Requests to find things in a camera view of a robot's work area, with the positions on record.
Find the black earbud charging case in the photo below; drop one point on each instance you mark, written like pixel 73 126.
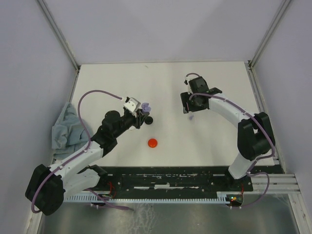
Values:
pixel 149 120

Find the left aluminium frame post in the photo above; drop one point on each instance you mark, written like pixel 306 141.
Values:
pixel 58 33

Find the right aluminium frame post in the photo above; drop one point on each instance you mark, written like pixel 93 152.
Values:
pixel 273 26

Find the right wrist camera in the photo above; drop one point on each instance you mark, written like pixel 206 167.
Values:
pixel 186 82

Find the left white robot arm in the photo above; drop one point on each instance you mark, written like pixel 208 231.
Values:
pixel 51 185

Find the red earbud charging case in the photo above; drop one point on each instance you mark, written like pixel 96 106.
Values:
pixel 152 143

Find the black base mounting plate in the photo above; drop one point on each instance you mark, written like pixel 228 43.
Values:
pixel 213 178

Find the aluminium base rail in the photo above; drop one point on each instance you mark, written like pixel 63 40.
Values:
pixel 279 184

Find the purple earbud charging case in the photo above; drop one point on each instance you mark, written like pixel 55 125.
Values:
pixel 145 107

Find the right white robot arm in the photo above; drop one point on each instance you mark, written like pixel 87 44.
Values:
pixel 255 138

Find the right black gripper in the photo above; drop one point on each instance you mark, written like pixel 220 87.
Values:
pixel 185 98

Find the aluminium frame post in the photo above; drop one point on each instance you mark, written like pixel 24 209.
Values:
pixel 273 26
pixel 58 33

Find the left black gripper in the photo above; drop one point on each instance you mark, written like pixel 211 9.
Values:
pixel 140 118

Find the blue-grey cloth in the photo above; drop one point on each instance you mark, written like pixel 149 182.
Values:
pixel 68 134

